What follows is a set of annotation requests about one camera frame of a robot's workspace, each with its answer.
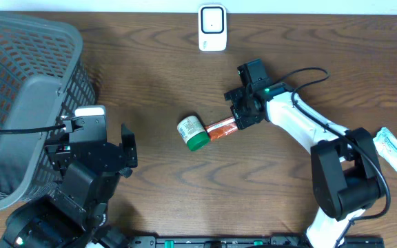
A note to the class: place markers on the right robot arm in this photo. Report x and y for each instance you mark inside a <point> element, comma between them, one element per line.
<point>346,175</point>

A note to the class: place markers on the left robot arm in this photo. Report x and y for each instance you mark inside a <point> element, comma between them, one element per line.
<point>73,214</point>

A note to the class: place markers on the teal tissue packet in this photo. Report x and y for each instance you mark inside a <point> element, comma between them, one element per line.
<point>386,146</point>

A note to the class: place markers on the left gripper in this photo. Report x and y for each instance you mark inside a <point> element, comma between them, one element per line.
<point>130,158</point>

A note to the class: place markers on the red chocolate bar wrapper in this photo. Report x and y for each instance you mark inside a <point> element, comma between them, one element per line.
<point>222,128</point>

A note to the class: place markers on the white bottle green cap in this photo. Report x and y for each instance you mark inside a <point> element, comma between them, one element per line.
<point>193,133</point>

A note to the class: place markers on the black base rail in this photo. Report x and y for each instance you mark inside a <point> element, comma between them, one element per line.
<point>288,240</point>

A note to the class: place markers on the white barcode scanner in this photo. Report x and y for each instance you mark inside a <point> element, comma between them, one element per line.
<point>212,28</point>

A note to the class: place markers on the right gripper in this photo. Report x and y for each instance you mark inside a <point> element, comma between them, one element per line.
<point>242,121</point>

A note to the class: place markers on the grey plastic shopping basket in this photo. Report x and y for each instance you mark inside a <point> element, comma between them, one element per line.
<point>42,79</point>

